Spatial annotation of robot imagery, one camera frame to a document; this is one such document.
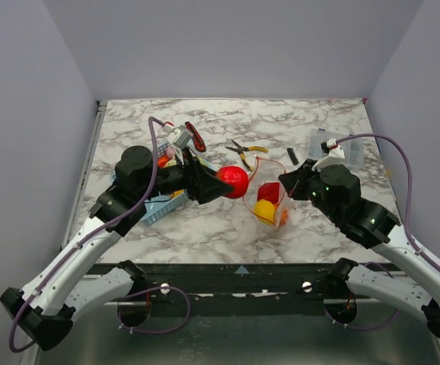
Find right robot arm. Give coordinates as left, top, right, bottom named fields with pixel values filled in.
left=279, top=160, right=440, bottom=339

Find orange carrot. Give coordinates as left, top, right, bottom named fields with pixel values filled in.
left=158, top=155, right=171, bottom=168

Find red bell pepper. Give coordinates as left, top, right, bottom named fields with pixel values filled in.
left=257, top=182, right=280, bottom=204

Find yellow handled pliers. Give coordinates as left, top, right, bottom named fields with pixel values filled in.
left=225, top=139, right=269, bottom=172

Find yellow orange fruit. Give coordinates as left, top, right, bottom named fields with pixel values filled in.
left=254, top=199, right=278, bottom=226

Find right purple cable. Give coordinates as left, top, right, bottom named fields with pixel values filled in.
left=336, top=134, right=440, bottom=331

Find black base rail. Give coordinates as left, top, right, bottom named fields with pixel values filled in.
left=90, top=262, right=373, bottom=319

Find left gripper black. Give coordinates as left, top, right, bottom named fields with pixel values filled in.
left=137, top=147, right=232, bottom=203

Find clear plastic parts box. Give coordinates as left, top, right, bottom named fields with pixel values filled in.
left=308, top=129, right=364, bottom=170

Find clear zip bag orange zipper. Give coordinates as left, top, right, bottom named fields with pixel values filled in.
left=242, top=157, right=289, bottom=230

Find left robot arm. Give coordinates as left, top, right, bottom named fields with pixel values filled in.
left=0, top=146, right=233, bottom=351

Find red apple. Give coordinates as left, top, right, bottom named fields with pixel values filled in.
left=216, top=166, right=249, bottom=199

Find aluminium frame rail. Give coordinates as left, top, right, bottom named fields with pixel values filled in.
left=18, top=100, right=109, bottom=365

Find purple onion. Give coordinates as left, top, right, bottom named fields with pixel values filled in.
left=166, top=146, right=175, bottom=157

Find red black utility knife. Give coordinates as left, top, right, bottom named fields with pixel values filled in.
left=185, top=122, right=206, bottom=153

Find blue plastic basket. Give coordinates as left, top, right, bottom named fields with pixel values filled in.
left=109, top=140, right=218, bottom=228

